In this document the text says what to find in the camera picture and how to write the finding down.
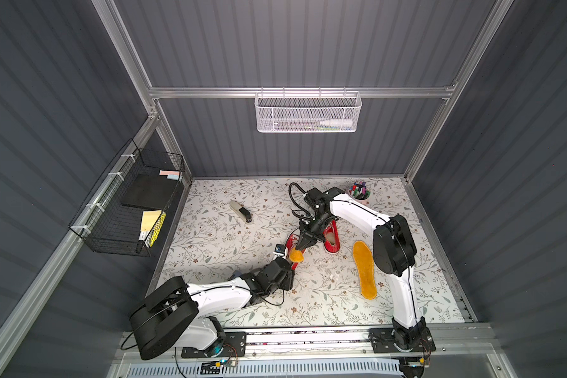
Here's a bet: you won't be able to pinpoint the red sneaker one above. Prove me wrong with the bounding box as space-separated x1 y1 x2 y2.
286 234 299 270
323 220 340 255

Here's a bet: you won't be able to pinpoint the yellow insole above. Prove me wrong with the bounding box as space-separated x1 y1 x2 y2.
353 241 377 300
288 248 304 263

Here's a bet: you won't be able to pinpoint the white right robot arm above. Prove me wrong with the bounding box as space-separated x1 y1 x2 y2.
295 187 427 350

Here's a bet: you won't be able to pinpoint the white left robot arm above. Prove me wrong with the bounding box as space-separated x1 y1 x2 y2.
129 258 295 361

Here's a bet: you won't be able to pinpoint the pink pen cup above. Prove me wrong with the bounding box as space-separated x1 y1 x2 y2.
349 192 371 206

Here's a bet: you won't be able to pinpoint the coloured markers in cup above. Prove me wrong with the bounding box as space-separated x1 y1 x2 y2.
349 181 371 194

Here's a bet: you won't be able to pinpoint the beige and black stapler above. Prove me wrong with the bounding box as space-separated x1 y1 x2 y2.
229 200 252 223

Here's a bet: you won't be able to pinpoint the white marker in basket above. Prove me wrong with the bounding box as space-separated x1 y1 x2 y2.
318 119 354 129

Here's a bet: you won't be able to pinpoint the yellow sticky note pad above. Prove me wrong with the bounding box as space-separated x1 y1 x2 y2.
138 210 166 248

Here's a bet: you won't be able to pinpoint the black notebook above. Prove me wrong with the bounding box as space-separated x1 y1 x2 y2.
121 174 179 210

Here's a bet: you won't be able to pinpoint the black corrugated cable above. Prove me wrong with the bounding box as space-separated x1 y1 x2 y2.
287 182 313 221

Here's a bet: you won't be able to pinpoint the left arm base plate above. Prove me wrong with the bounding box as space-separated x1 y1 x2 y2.
177 332 247 359

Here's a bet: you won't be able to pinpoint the white wire mesh basket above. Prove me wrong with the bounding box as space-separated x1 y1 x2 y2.
255 90 362 133

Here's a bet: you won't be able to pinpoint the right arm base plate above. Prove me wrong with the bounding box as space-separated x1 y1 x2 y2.
368 327 437 355

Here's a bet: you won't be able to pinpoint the black wire wall basket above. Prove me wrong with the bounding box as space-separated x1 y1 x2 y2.
69 141 186 258

